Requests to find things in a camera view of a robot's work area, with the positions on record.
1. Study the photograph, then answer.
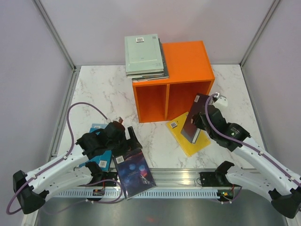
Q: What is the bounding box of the right aluminium frame post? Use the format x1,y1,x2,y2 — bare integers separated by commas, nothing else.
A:
239,0,282,68

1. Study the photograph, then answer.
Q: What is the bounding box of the orange wooden shelf box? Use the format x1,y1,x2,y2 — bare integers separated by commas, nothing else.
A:
132,40,215,123

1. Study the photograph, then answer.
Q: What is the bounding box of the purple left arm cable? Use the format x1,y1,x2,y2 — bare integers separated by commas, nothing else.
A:
6,102,111,216

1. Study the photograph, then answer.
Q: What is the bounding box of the grey-green book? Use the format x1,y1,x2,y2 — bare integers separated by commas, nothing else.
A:
124,34,164,74

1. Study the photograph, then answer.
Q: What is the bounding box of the dark galaxy cover book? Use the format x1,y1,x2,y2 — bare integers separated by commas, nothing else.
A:
113,148,156,200

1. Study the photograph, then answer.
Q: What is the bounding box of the Alice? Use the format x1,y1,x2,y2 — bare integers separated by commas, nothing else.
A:
132,41,169,82

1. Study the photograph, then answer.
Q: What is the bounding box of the teal ocean cover book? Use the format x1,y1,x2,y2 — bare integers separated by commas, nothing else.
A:
79,123,112,172

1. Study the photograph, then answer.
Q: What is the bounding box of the dark blue book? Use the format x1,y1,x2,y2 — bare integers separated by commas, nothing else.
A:
181,93,209,144

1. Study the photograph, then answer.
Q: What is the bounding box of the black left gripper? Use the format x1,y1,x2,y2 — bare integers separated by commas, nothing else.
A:
107,126,142,157

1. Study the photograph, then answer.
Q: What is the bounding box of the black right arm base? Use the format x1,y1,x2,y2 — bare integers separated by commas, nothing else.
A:
196,172,220,187

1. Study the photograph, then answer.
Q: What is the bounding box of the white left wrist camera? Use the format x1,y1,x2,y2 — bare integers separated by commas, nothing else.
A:
106,117,123,124

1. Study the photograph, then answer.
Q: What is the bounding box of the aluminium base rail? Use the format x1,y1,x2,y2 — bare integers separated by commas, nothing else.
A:
22,169,295,226

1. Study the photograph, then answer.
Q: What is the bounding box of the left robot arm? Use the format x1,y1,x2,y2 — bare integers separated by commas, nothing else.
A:
13,121,142,214

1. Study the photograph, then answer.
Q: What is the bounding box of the yellow book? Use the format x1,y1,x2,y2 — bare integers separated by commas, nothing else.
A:
166,112,212,157

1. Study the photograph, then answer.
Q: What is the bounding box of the left aluminium frame post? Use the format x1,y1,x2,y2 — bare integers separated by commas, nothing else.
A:
32,0,76,72

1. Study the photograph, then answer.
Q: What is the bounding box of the white slotted cable duct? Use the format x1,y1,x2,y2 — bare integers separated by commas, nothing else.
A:
55,187,220,199

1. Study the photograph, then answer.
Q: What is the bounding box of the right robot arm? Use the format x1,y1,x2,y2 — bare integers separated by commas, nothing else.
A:
191,105,301,218

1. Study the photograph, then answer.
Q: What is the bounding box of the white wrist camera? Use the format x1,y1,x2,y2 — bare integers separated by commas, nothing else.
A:
209,93,228,109
106,117,123,124

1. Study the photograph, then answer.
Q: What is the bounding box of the aluminium frame post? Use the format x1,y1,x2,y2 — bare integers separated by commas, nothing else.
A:
239,0,282,68
32,0,76,72

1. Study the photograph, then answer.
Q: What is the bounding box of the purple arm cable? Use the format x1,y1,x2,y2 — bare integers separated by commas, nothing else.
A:
6,102,111,216
205,93,301,189

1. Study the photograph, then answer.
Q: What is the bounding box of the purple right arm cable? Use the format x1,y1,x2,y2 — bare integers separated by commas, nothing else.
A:
205,93,301,189

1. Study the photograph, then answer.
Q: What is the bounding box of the black cover book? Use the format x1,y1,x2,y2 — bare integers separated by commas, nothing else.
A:
126,39,167,80

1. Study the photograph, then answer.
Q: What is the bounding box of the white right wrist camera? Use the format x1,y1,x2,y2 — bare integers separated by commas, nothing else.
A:
209,93,228,109

